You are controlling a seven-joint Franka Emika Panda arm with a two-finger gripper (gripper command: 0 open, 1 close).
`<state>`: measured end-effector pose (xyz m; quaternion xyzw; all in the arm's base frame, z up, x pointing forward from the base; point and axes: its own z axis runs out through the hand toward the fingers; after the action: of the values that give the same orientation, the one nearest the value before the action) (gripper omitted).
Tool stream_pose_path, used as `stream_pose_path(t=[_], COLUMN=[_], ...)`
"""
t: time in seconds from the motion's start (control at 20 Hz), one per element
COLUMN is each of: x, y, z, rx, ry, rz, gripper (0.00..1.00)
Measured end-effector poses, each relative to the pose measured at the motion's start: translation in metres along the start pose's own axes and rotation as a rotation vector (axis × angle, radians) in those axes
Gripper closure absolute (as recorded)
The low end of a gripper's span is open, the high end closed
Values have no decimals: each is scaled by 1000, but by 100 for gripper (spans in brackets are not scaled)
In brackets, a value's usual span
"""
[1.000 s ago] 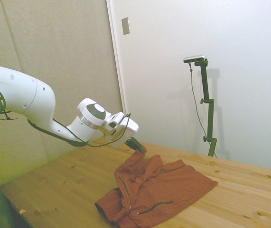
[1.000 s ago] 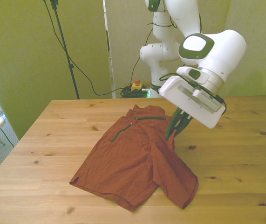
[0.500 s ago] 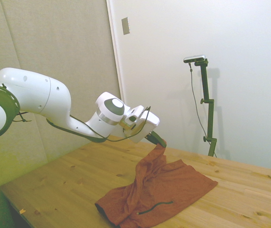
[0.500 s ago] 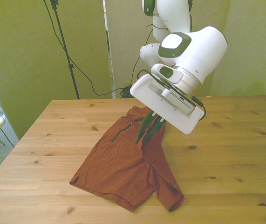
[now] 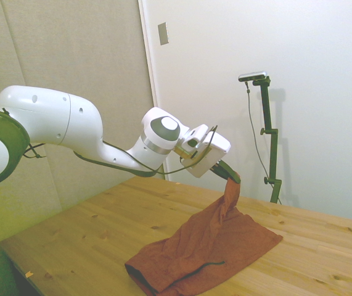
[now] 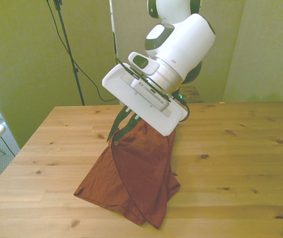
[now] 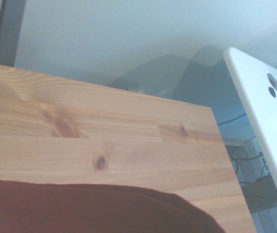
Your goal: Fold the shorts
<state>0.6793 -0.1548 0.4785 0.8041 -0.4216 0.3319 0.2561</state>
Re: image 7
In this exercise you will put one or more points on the grey box on floor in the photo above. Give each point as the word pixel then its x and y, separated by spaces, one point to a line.
pixel 243 160

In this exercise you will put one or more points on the dark red zippered jacket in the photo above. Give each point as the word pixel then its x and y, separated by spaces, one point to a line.
pixel 80 208

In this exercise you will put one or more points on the white panel with holes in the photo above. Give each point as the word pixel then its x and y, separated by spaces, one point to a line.
pixel 262 109

